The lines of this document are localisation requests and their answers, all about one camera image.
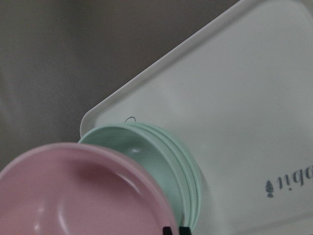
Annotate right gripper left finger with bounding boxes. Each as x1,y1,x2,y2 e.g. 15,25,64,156
162,225,174,235

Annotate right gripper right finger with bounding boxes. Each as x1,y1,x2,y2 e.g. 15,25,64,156
179,221,191,235

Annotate small pink bowl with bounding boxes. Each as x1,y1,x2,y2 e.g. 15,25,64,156
0,143,179,235

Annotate stacked mint green bowls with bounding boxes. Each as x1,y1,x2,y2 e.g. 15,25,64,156
79,122,202,230

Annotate white rabbit serving tray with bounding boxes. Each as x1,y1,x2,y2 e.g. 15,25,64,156
80,0,313,235

